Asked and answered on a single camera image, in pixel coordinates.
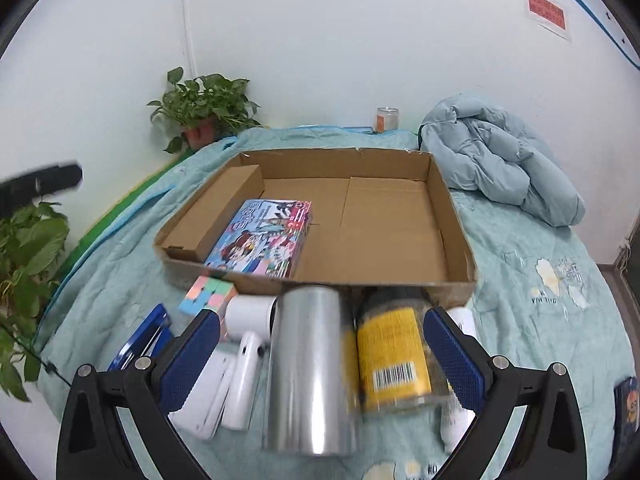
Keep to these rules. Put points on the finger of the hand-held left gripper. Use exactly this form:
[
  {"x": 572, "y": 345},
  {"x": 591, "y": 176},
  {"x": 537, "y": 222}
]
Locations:
[{"x": 45, "y": 182}]

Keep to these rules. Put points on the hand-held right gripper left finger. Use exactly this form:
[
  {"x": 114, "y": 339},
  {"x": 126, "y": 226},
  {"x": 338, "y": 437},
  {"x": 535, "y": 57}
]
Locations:
[{"x": 192, "y": 360}]

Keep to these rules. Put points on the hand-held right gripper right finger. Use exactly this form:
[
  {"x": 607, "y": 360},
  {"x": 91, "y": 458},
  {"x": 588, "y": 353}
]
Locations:
[{"x": 452, "y": 360}]

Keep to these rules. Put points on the white box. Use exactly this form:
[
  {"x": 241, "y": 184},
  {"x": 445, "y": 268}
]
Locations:
[{"x": 210, "y": 400}]

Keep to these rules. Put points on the white hair dryer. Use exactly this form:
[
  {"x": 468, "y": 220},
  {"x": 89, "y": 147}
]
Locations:
[{"x": 245, "y": 385}]

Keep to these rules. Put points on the blue stapler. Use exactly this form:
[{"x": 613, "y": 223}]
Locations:
[{"x": 142, "y": 330}]

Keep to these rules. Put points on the glass jar with yellow label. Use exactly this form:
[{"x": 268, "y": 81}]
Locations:
[{"x": 390, "y": 350}]

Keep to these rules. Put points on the pastel puzzle cube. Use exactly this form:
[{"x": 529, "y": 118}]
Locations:
[{"x": 210, "y": 292}]

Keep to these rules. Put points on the silver metal tumbler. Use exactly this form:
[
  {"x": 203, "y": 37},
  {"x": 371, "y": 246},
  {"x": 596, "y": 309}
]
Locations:
[{"x": 310, "y": 370}]

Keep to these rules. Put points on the brown cardboard box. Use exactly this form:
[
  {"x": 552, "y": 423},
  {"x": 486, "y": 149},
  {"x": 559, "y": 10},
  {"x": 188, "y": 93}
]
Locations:
[{"x": 380, "y": 240}]

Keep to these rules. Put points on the large-leaf green plant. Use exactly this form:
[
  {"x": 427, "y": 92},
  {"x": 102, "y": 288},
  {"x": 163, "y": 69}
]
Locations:
[{"x": 35, "y": 250}]

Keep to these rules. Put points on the white bottle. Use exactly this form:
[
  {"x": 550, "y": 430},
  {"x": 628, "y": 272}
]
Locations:
[{"x": 455, "y": 430}]

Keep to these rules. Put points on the green mat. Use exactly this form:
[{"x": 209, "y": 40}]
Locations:
[{"x": 125, "y": 195}]

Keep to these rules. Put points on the colourful book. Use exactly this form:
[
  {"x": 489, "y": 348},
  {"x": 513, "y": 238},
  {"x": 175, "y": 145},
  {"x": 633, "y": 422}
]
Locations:
[{"x": 260, "y": 240}]

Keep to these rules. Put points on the potted green plant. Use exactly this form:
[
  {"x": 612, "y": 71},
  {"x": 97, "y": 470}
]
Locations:
[{"x": 205, "y": 100}]

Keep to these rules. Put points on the dark blue printed pouch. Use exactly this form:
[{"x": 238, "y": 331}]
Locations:
[{"x": 627, "y": 410}]

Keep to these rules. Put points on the light blue padded jacket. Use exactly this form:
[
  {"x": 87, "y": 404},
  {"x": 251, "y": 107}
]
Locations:
[{"x": 490, "y": 160}]

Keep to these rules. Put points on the small jar with orange label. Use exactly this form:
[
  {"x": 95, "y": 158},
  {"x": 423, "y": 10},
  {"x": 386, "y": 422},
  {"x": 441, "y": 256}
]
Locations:
[{"x": 387, "y": 120}]

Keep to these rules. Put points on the white wall conduit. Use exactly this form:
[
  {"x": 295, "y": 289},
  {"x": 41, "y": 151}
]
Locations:
[{"x": 187, "y": 35}]

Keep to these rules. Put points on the red wall sign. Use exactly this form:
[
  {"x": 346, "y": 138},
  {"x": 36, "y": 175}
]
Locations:
[{"x": 546, "y": 10}]

